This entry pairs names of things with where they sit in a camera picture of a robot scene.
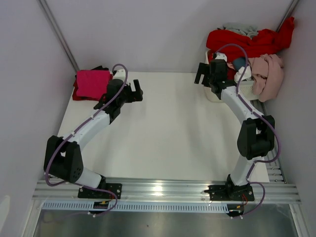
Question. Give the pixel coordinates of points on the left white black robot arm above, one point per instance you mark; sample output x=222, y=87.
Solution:
x=63, y=158

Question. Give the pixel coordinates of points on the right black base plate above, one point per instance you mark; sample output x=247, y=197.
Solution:
x=230, y=193

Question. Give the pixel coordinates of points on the white slotted cable duct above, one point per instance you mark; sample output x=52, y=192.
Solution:
x=136, y=206

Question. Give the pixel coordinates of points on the white plastic laundry basket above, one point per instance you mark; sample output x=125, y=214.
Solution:
x=246, y=87

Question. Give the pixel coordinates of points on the left corner aluminium profile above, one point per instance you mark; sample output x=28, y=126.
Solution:
x=48, y=14

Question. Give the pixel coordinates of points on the right side aluminium rail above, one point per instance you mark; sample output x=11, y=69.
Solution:
x=274, y=169

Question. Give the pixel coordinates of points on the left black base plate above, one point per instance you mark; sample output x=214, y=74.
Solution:
x=115, y=188

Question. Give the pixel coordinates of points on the folded black t shirt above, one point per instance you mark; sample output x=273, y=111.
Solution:
x=100, y=68

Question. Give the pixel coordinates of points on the aluminium mounting rail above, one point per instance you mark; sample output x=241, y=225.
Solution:
x=151, y=190

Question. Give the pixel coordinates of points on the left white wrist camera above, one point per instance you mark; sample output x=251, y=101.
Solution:
x=119, y=74

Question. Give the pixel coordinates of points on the corner aluminium profile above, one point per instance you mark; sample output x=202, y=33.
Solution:
x=288, y=13
x=48, y=14

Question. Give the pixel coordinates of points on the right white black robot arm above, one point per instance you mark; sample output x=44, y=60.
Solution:
x=255, y=139

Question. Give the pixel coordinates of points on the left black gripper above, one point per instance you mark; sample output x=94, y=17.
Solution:
x=134, y=96

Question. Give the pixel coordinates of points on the folded pink t shirt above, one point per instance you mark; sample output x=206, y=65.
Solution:
x=92, y=92

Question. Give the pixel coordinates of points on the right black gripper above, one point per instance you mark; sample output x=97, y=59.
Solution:
x=204, y=68

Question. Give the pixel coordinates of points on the grey t shirt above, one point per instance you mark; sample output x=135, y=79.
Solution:
x=242, y=29

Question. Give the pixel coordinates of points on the right corner aluminium profile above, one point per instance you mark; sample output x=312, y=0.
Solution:
x=288, y=13

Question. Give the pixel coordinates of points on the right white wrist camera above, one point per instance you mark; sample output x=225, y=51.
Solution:
x=220, y=56

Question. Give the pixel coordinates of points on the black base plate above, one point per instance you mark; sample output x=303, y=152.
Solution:
x=230, y=193
x=115, y=188

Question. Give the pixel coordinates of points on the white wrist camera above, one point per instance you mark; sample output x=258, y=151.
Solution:
x=119, y=74
x=220, y=56

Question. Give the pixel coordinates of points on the light pink t shirt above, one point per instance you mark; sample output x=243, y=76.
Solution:
x=267, y=72

